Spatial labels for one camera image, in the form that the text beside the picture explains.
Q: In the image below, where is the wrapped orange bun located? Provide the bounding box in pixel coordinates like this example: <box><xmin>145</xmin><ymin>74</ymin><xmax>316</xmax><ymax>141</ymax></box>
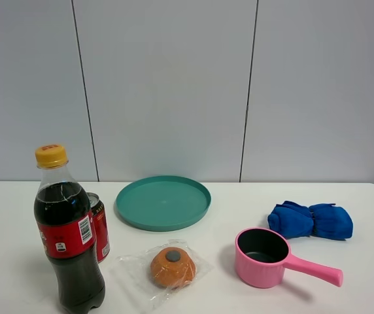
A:
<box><xmin>108</xmin><ymin>240</ymin><xmax>213</xmax><ymax>313</ymax></box>

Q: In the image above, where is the red herbal tea can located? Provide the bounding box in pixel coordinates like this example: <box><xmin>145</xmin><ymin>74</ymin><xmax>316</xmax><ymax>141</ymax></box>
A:
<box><xmin>87</xmin><ymin>192</ymin><xmax>110</xmax><ymax>262</ymax></box>

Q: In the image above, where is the cola bottle yellow cap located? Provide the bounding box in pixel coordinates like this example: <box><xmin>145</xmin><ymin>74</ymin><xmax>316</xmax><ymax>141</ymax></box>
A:
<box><xmin>34</xmin><ymin>144</ymin><xmax>105</xmax><ymax>313</ymax></box>

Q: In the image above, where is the teal round plate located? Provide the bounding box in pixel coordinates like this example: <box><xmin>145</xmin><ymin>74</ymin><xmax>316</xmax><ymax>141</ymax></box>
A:
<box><xmin>115</xmin><ymin>175</ymin><xmax>212</xmax><ymax>232</ymax></box>

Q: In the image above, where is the blue folded cloth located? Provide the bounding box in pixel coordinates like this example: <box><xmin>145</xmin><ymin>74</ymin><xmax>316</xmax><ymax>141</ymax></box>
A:
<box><xmin>267</xmin><ymin>201</ymin><xmax>353</xmax><ymax>241</ymax></box>

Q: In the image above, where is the pink saucepan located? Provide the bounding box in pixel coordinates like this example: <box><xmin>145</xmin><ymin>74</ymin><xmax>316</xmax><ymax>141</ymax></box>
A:
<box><xmin>235</xmin><ymin>228</ymin><xmax>343</xmax><ymax>288</ymax></box>

